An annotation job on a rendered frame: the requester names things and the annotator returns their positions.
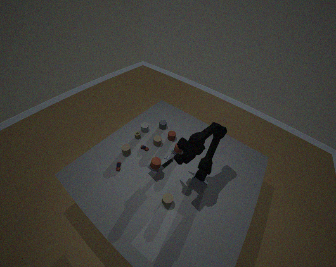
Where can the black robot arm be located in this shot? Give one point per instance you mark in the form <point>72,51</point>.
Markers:
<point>198,140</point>

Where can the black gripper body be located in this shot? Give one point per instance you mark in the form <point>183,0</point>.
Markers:
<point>178,159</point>

